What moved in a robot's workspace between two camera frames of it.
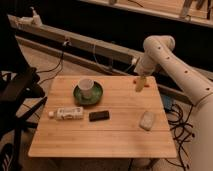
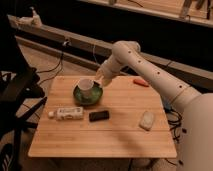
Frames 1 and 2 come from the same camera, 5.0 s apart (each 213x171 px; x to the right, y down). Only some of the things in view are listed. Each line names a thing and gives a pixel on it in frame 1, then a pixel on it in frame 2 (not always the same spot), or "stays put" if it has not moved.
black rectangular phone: (99, 116) stays put
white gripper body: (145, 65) → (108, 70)
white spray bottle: (36, 22) stays put
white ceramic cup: (85, 86) stays put
